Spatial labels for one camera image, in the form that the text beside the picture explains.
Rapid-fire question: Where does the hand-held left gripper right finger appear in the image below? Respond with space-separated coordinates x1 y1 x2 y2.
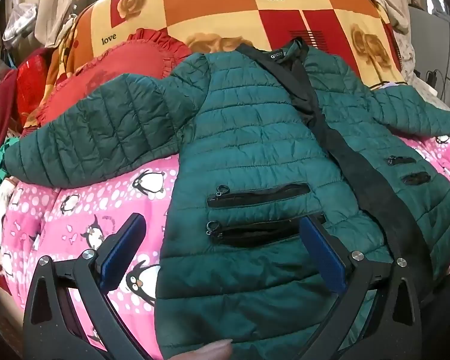
295 214 423 360

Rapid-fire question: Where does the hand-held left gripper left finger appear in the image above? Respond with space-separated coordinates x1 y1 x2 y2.
22 213 162 360

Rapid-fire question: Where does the green quilted puffer jacket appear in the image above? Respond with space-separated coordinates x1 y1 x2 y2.
3 37 450 360

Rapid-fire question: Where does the person's left hand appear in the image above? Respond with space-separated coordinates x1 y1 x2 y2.
170 339 234 360

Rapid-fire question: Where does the pink penguin print blanket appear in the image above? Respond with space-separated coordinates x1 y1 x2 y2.
0 135 450 360

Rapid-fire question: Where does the dark red cloth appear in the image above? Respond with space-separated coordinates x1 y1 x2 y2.
0 67 20 151

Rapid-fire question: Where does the red heart-shaped frilled pillow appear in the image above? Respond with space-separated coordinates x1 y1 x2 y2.
22 28 194 138

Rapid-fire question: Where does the shiny red bag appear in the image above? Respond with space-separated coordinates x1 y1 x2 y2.
15 54 50 121

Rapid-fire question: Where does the grey cabinet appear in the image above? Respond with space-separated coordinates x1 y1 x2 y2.
409 5 450 114

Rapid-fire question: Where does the clear plastic bag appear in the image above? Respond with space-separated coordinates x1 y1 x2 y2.
2 2 39 50

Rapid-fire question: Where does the beige curtain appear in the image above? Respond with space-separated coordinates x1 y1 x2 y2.
34 0 95 49
367 0 417 76

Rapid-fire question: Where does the orange rose print blanket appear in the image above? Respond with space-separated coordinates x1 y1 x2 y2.
41 0 406 91

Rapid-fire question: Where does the black cable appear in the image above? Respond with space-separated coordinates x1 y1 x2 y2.
424 68 450 96

